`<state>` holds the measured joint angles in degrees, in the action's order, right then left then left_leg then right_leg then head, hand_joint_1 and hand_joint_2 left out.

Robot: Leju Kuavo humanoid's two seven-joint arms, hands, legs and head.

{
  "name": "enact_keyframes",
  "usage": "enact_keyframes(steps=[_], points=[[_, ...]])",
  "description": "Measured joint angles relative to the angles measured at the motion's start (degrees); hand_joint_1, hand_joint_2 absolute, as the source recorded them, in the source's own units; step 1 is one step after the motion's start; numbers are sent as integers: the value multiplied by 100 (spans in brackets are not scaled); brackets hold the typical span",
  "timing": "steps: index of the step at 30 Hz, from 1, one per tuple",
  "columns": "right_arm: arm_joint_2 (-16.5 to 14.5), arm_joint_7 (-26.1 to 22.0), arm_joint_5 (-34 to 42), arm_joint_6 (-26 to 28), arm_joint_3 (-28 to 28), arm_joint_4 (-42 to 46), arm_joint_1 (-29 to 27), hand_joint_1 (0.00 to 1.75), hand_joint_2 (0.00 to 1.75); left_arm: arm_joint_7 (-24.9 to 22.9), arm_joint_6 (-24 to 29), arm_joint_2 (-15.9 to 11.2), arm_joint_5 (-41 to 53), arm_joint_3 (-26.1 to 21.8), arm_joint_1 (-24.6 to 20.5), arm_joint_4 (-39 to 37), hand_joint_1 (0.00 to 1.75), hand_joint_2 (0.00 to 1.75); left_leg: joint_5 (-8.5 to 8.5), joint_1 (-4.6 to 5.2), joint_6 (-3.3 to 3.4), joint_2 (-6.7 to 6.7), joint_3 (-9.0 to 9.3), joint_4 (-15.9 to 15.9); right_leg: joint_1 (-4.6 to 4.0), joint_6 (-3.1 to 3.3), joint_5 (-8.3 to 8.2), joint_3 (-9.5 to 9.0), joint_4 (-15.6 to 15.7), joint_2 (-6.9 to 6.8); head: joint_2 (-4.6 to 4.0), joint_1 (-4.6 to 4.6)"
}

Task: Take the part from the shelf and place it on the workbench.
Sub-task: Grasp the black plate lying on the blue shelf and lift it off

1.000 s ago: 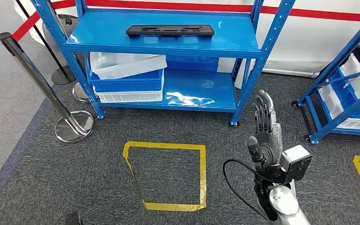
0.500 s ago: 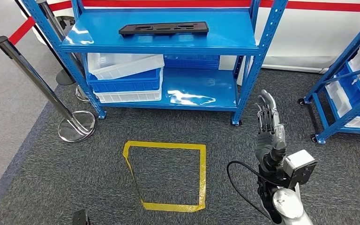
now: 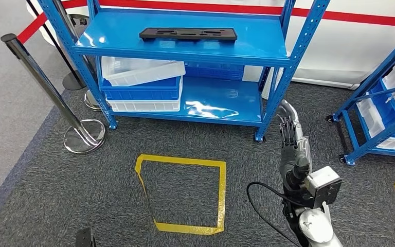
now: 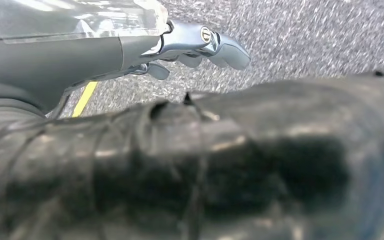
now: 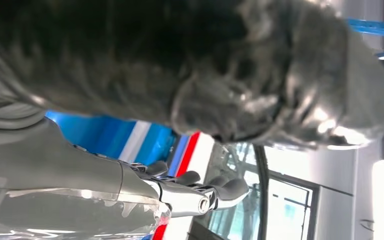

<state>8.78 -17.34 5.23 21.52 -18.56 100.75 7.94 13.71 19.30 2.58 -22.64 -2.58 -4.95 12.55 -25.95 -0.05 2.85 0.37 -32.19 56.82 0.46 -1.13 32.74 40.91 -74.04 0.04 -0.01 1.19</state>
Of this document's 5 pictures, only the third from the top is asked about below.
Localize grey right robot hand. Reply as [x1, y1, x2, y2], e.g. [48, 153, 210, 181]
[276, 99, 313, 192]

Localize black plastic plate holder part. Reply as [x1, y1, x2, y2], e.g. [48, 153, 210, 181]
[139, 27, 238, 43]

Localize blue metal shelf rack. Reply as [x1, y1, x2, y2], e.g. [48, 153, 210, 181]
[37, 0, 331, 143]
[326, 27, 395, 166]

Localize white car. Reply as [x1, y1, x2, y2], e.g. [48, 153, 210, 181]
[27, 0, 395, 90]

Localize blue ribbed plastic crate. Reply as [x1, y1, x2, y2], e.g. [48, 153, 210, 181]
[184, 62, 245, 81]

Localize red barrier belt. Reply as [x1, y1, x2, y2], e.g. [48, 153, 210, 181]
[16, 0, 82, 44]
[98, 0, 395, 28]

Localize translucent white plastic bin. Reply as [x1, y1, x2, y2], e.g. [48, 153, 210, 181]
[101, 56, 187, 87]

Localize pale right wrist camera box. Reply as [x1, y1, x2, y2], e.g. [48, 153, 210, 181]
[304, 166, 343, 208]

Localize chrome stanchion post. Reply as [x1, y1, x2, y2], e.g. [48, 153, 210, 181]
[0, 33, 106, 155]
[51, 0, 102, 112]

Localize black stanchion post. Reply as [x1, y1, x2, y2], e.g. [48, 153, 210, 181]
[25, 0, 87, 91]

